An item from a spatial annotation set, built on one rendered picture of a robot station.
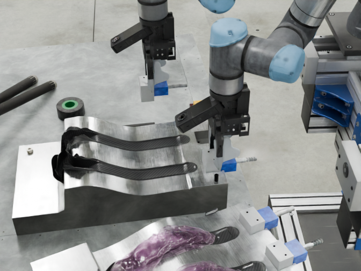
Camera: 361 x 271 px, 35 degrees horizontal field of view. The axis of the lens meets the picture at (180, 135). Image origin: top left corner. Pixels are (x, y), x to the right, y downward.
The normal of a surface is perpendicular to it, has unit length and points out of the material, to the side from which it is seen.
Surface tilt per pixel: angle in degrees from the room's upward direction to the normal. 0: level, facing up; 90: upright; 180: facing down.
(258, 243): 0
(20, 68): 0
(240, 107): 90
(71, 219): 90
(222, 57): 90
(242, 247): 0
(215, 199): 90
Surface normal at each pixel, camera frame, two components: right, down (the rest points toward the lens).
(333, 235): -0.01, -0.78
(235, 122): 0.15, 0.62
